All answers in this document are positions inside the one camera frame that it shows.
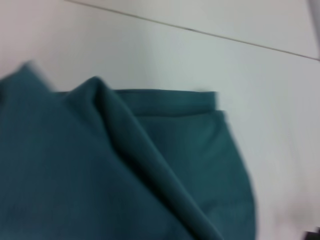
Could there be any teal t-shirt with pink lettering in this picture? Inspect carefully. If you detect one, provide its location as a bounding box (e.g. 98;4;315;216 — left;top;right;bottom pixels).
0;61;259;240

